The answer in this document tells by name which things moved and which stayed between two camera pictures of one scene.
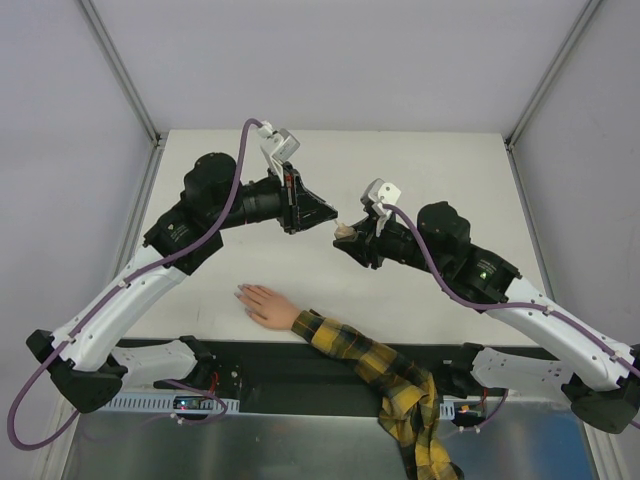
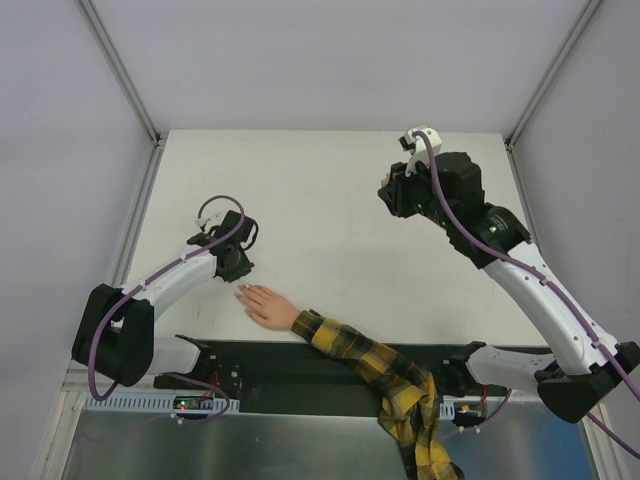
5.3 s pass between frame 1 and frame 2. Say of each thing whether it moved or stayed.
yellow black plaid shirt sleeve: stayed
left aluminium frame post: stayed
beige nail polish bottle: moved
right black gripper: moved
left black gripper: moved
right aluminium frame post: stayed
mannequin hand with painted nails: stayed
